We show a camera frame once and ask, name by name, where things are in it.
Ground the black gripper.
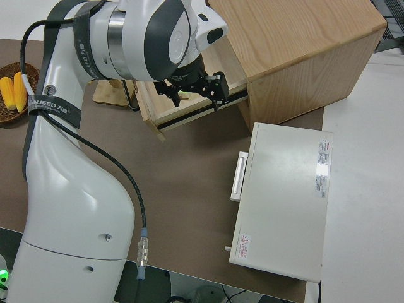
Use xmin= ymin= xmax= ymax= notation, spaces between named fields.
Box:
xmin=153 ymin=56 xmax=229 ymax=113

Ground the light wooden drawer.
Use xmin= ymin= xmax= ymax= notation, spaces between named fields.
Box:
xmin=121 ymin=37 xmax=252 ymax=143

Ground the brown table mat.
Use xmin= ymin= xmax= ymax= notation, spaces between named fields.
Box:
xmin=0 ymin=38 xmax=326 ymax=295

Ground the wooden mug stand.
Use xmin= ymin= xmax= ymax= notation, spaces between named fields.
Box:
xmin=91 ymin=78 xmax=141 ymax=110

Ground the oak wooden cabinet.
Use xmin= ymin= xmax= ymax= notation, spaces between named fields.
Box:
xmin=205 ymin=0 xmax=388 ymax=133

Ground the white toaster oven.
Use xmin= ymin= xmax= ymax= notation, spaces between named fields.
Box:
xmin=223 ymin=122 xmax=335 ymax=283

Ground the woven wicker basket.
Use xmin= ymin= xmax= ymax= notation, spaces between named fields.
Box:
xmin=0 ymin=62 xmax=40 ymax=124

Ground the yellow corn cob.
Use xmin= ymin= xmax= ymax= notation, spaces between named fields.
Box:
xmin=13 ymin=71 xmax=29 ymax=114
xmin=0 ymin=76 xmax=15 ymax=111

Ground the green lit device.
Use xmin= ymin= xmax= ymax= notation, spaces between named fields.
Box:
xmin=0 ymin=252 xmax=11 ymax=292

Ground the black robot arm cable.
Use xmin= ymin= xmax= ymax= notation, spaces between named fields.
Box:
xmin=20 ymin=0 xmax=152 ymax=303

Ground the black velcro cable strap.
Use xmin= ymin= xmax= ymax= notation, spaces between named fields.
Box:
xmin=73 ymin=2 xmax=105 ymax=83
xmin=27 ymin=93 xmax=81 ymax=126

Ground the black metal frame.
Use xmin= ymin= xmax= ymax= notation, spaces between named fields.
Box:
xmin=376 ymin=0 xmax=404 ymax=54

